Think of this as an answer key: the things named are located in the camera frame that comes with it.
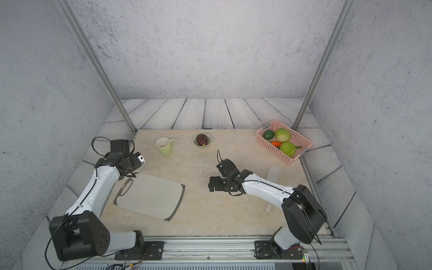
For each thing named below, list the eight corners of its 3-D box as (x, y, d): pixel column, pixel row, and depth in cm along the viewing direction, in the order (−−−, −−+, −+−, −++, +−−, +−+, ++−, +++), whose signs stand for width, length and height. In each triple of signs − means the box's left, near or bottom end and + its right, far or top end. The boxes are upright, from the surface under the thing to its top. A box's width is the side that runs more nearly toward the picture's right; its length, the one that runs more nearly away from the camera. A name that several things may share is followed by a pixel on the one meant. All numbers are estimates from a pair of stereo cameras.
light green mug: (159, 156, 108) (154, 146, 101) (162, 147, 113) (157, 137, 106) (174, 156, 108) (170, 146, 101) (176, 147, 113) (172, 137, 106)
